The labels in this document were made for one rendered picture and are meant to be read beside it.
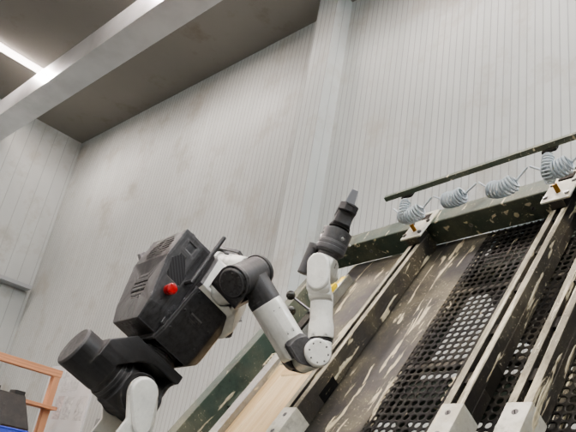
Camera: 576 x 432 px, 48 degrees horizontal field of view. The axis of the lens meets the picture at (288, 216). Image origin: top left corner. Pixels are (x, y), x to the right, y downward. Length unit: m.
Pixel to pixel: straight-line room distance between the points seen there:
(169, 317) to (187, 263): 0.16
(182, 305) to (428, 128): 4.61
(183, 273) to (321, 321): 0.41
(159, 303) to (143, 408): 0.27
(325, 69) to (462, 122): 1.94
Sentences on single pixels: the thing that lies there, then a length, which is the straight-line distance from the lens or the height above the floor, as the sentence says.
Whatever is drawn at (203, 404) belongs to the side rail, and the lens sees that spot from 2.55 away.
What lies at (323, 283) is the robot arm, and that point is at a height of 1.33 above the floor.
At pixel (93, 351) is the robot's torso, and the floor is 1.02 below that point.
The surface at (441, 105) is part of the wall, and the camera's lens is 6.23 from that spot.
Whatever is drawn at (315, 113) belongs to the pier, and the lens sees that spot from 6.97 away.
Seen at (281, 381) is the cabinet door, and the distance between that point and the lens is 2.35.
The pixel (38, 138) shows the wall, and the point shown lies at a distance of 12.31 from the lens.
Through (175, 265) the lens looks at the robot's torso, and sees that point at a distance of 1.84.
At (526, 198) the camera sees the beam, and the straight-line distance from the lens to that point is 2.40.
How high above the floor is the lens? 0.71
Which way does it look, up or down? 25 degrees up
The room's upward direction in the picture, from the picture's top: 10 degrees clockwise
